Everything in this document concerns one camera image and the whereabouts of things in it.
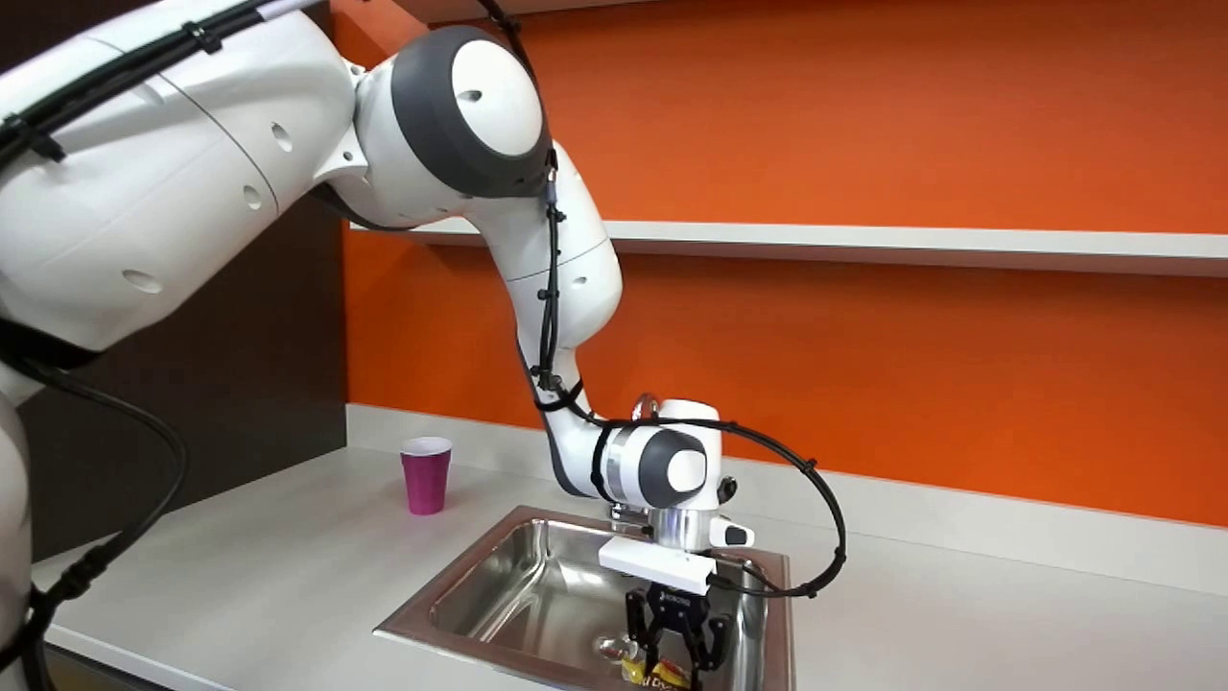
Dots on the dark wood cabinet panel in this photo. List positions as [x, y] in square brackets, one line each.
[256, 370]

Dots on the long white wall shelf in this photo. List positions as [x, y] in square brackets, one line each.
[921, 244]

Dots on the high white wall shelf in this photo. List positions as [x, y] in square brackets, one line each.
[578, 6]

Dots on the stainless steel sink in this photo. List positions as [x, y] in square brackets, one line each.
[510, 599]

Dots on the chrome faucet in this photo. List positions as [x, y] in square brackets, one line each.
[725, 490]

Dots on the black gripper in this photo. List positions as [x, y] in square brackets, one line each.
[678, 609]

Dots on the pink plastic cup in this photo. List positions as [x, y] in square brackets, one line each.
[426, 480]

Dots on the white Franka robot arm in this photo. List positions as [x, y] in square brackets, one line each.
[165, 168]

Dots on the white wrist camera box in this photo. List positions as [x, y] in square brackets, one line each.
[652, 563]

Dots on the round sink drain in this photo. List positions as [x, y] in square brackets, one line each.
[612, 650]

